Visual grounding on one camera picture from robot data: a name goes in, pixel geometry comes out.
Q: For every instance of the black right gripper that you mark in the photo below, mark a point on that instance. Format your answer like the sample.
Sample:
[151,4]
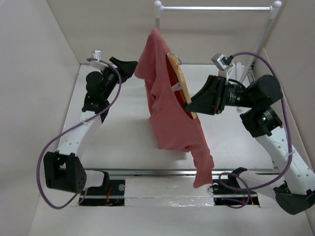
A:
[212,98]

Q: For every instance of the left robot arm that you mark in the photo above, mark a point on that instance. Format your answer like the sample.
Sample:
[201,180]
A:
[63,168]

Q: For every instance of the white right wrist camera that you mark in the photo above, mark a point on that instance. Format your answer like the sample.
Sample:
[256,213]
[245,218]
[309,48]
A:
[225,65]

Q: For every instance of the white clothes rack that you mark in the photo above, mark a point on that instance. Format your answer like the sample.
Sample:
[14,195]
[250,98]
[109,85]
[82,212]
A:
[273,11]

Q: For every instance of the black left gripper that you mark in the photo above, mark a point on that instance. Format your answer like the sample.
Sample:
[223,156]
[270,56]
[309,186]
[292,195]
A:
[125,68]

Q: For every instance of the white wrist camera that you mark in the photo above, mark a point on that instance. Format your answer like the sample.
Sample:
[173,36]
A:
[225,65]
[95,60]

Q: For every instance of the aluminium front rail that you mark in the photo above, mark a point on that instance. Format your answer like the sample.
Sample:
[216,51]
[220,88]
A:
[112,194]

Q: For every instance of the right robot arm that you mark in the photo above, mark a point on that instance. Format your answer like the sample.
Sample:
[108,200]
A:
[294,188]

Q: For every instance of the red t shirt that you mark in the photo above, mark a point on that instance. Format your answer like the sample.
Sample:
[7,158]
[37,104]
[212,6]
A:
[173,128]

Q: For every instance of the wooden clothes hanger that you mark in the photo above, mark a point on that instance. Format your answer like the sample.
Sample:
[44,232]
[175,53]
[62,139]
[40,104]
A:
[178,82]

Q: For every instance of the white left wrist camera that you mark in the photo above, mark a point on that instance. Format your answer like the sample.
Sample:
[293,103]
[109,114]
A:
[95,60]

